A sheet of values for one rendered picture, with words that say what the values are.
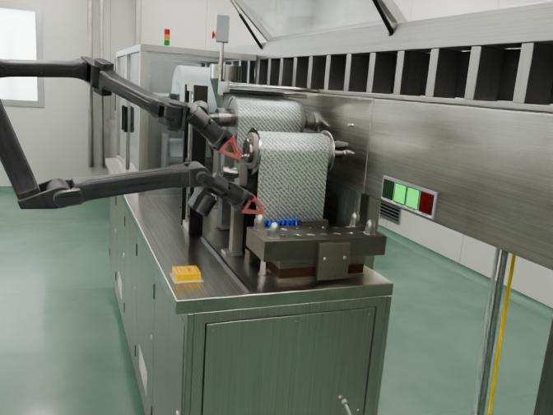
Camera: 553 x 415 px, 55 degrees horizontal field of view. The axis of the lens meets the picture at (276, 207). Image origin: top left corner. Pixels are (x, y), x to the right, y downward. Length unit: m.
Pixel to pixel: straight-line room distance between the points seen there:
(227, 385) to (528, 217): 0.90
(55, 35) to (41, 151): 1.39
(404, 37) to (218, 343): 0.99
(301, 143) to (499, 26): 0.69
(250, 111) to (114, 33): 5.35
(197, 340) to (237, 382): 0.19
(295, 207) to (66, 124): 5.61
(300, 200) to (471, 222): 0.61
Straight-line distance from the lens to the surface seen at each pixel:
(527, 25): 1.27
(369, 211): 2.03
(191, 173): 1.55
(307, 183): 1.73
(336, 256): 1.59
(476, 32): 1.38
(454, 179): 1.38
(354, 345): 1.70
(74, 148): 7.17
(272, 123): 1.91
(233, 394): 1.60
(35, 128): 7.15
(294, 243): 1.54
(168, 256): 1.76
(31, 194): 1.48
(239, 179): 1.73
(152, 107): 1.70
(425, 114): 1.48
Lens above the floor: 1.45
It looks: 13 degrees down
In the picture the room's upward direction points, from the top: 4 degrees clockwise
